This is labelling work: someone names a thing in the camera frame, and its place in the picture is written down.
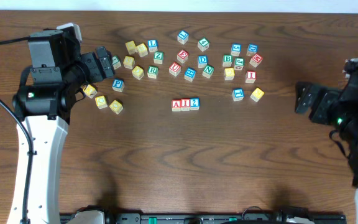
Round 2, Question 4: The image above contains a blue P block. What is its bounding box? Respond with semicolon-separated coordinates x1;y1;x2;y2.
112;79;124;92

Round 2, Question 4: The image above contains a red i block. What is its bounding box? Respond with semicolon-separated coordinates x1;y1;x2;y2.
180;98;191;111
245;70;257;83

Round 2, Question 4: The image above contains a red U block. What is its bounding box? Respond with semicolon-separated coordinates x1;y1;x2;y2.
168;62;181;77

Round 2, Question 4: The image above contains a yellow C block bottom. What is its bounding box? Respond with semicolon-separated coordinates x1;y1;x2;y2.
95;96;108;109

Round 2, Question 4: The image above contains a yellow c block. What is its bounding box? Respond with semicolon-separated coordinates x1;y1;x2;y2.
132;66;144;80
95;96;108;109

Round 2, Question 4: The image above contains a blue d block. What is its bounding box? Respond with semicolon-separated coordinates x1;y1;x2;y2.
246;44;258;57
197;55;208;68

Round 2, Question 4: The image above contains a red E block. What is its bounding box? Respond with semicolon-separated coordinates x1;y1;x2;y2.
177;49;189;63

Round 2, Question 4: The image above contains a blue L block top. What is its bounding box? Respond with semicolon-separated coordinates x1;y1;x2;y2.
177;30;189;45

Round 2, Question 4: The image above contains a blue T block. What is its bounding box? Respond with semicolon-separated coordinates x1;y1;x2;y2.
232;88;244;101

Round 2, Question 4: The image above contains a green J block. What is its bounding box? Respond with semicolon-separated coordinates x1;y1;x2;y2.
233;57;244;70

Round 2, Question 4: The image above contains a green L block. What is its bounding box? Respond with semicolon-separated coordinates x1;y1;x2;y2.
112;55;122;70

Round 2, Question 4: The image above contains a green N block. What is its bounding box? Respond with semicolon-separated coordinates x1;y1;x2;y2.
202;65;214;78

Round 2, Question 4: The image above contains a blue 5 block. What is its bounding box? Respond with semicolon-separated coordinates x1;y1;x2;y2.
231;44;242;57

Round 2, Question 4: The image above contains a red M block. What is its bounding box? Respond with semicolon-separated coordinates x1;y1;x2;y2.
250;54;263;68

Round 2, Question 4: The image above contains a red A block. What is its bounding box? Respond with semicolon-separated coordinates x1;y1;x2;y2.
172;100;181;111

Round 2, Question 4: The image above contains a yellow S block lower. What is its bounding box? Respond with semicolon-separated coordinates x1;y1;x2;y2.
123;56;135;69

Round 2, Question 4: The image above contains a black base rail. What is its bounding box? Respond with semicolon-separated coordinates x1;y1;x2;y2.
60;206;347;224

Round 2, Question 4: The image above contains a green 4 block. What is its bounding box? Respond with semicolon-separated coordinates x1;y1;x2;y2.
198;37;210;52

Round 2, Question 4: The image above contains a blue D block right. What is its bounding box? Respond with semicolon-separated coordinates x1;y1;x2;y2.
246;44;258;57

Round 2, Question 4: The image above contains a yellow O block bottom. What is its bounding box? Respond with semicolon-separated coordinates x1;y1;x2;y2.
109;100;123;114

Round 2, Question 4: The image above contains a green B block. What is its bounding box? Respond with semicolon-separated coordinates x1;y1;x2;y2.
223;54;232;67

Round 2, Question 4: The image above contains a yellow S block upper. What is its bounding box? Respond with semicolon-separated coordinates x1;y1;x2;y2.
136;44;149;57

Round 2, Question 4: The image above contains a blue D block centre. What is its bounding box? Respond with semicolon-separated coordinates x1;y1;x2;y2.
197;55;208;68

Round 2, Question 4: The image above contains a yellow W block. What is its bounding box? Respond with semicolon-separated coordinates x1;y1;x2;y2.
125;40;137;55

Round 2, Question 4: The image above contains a yellow block centre right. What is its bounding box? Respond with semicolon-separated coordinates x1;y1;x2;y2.
224;67;235;81

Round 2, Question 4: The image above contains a blue L block left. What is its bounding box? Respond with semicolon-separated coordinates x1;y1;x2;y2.
147;39;158;52

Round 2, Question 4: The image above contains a yellow C block centre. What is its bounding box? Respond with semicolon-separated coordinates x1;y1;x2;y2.
132;66;144;80

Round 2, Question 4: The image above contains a green R block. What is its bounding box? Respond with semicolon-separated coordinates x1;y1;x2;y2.
147;66;158;79

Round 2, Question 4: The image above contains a yellow block far left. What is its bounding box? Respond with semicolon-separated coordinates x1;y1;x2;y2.
83;84;98;98

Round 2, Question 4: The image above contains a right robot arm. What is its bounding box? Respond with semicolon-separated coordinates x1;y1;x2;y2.
295;58;358;223

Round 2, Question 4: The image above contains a blue H block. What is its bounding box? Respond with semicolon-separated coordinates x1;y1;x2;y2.
184;67;196;82

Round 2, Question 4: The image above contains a green Z block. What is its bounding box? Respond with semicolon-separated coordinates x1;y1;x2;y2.
154;51;164;64

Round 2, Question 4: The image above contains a yellow block far right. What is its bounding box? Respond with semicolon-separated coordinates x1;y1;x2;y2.
250;88;265;102

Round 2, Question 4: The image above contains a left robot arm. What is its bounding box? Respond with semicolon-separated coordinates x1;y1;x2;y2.
7;23;115;223

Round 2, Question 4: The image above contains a blue 2 block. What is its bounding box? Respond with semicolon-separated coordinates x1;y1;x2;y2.
190;98;200;110

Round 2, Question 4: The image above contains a yellow s block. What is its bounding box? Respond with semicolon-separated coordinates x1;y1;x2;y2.
123;56;135;69
136;44;149;57

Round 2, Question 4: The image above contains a blue l block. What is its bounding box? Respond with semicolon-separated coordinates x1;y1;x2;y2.
147;39;158;52
177;30;189;45

